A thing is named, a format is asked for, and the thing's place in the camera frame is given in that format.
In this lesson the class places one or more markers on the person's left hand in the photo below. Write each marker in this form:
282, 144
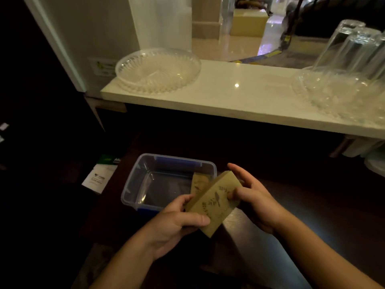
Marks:
168, 227

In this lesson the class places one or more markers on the yellow box pedestal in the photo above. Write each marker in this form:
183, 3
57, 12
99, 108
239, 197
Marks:
249, 23

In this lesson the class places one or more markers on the person's right forearm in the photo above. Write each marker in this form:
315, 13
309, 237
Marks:
318, 255

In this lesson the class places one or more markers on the white and green leaflet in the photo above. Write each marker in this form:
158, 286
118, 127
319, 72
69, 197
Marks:
100, 176

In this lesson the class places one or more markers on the green and white wall sticker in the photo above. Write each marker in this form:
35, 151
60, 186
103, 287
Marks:
103, 66

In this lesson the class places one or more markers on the clear ridged plastic bowl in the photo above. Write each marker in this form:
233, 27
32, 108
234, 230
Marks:
158, 70

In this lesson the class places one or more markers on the person's left thumb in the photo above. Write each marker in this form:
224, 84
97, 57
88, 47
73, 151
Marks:
195, 220

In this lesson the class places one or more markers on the clear drinking glass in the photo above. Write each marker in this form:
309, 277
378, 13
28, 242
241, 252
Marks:
378, 63
337, 48
359, 54

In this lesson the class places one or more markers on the black sofa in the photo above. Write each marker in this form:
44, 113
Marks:
337, 14

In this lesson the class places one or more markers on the clear plastic tray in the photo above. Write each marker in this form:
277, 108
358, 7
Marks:
334, 93

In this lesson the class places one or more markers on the person's right hand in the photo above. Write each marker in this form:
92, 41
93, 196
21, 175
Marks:
260, 204

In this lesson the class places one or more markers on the stack of brown paper napkins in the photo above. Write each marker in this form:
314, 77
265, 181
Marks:
215, 204

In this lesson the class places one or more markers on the person's right thumb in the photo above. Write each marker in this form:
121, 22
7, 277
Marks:
237, 194

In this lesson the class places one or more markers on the clear blue-rimmed plastic container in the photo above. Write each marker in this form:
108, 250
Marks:
156, 183

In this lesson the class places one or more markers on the person's left forearm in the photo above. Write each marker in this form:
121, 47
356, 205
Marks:
126, 264

